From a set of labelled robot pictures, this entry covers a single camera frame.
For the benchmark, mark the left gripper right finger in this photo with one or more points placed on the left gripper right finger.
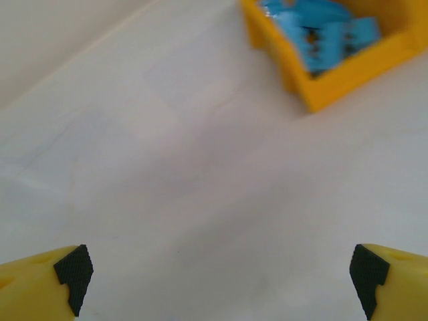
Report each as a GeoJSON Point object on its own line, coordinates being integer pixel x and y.
{"type": "Point", "coordinates": [401, 287]}

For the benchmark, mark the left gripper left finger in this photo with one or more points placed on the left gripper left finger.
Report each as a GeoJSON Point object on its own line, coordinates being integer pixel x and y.
{"type": "Point", "coordinates": [30, 287]}

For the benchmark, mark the blue two-by-four lego brick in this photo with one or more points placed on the blue two-by-four lego brick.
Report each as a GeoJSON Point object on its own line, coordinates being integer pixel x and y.
{"type": "Point", "coordinates": [368, 31]}
{"type": "Point", "coordinates": [317, 8]}
{"type": "Point", "coordinates": [297, 43]}

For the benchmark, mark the yellow plastic bin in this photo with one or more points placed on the yellow plastic bin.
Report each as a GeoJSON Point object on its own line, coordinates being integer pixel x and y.
{"type": "Point", "coordinates": [351, 80]}

